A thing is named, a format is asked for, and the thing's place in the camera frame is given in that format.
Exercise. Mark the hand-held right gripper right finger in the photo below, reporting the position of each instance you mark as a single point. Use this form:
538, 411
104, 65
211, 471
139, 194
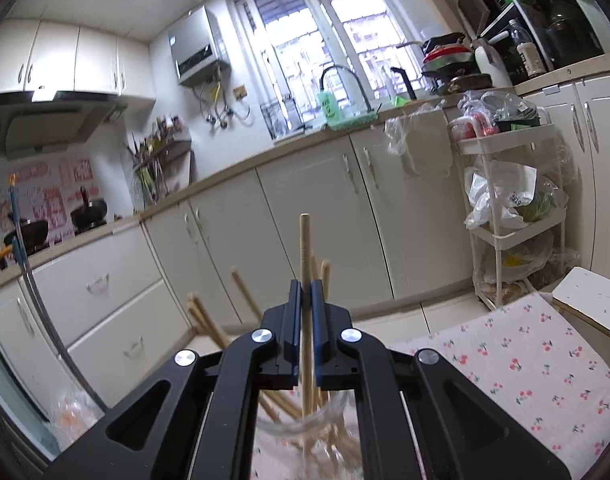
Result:
317, 335

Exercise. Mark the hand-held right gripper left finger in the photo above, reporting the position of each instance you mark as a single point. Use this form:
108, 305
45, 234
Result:
296, 330

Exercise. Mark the clear glass jar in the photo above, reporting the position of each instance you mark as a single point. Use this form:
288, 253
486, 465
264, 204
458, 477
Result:
335, 412

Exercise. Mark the single wooden chopstick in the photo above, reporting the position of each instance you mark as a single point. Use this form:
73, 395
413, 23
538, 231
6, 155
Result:
305, 240

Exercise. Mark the bunch of wooden chopsticks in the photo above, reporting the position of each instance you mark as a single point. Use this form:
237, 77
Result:
205, 320

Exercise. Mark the white kitchen base cabinets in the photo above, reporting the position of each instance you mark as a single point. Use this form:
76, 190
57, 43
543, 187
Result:
295, 220

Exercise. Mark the beige kitchen countertop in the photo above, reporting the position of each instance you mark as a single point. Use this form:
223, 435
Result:
210, 180

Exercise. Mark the white trolley cart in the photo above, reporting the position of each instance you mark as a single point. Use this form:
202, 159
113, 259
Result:
490, 240

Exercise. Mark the cherry print tablecloth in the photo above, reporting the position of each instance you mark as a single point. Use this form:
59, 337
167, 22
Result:
510, 385

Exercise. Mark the yellowish plastic bag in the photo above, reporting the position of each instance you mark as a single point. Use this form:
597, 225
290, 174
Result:
520, 265

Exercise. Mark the green sink tray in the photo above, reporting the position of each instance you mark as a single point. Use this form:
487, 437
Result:
350, 120

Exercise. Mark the white plastic bag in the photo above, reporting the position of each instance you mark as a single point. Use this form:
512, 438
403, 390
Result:
495, 195

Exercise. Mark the green dish soap bottle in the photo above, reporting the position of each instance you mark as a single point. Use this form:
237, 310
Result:
327, 105

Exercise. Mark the black wok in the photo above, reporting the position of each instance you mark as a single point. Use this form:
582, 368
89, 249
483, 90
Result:
27, 235
90, 210

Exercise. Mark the clear plastic bag with orange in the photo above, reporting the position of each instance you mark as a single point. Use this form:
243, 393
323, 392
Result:
70, 412

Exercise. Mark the red container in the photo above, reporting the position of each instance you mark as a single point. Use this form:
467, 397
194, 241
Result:
472, 127

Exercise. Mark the bag of green vegetables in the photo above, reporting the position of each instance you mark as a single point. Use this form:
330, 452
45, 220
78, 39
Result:
542, 205

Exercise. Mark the black curved faucet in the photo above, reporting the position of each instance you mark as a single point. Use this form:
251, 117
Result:
335, 69

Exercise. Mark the black angular faucet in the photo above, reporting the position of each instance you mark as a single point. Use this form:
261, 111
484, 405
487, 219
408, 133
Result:
405, 77

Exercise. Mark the white wooden stool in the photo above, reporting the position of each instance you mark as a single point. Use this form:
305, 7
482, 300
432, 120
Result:
595, 295

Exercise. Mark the stack of pots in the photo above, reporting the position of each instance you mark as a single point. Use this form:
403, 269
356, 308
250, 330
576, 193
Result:
450, 60

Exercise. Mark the kitchen window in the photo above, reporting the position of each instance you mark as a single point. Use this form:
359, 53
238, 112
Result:
325, 25

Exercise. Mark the white kettle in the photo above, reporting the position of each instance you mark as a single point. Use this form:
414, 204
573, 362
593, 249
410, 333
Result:
490, 65

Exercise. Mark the white side cabinet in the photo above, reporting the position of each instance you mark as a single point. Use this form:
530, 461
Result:
600, 170

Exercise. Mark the range hood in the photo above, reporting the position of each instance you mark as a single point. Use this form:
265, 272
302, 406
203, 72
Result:
40, 120

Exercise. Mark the dark sauce bottle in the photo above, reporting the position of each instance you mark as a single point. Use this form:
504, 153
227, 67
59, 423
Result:
527, 52

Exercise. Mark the white storage shelf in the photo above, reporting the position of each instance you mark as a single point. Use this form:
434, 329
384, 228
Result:
560, 10

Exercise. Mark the wall utensil rack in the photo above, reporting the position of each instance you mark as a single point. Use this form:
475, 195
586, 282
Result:
157, 160

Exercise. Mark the pink wall poster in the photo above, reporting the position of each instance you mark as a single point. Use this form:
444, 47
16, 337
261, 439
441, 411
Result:
50, 195

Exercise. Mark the wall water heater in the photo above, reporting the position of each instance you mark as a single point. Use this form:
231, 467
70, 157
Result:
195, 45

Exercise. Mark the white wall cabinets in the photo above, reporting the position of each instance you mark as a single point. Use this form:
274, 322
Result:
60, 55

